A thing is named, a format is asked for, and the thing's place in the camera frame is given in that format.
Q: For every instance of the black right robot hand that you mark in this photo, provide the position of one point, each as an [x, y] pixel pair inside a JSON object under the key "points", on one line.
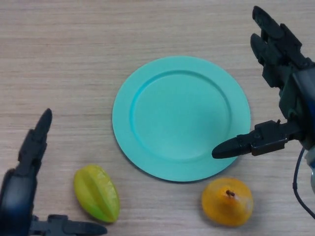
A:
{"points": [[295, 98]]}

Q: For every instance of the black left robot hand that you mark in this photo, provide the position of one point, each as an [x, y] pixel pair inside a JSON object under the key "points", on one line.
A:
{"points": [[17, 196]]}

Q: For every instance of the yellow green starfruit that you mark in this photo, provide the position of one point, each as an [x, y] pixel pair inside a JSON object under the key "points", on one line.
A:
{"points": [[97, 194]]}

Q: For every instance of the green round plate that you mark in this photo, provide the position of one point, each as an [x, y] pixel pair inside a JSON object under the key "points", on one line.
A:
{"points": [[182, 118]]}

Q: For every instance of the orange pear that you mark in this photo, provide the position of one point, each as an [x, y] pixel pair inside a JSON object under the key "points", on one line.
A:
{"points": [[226, 206]]}

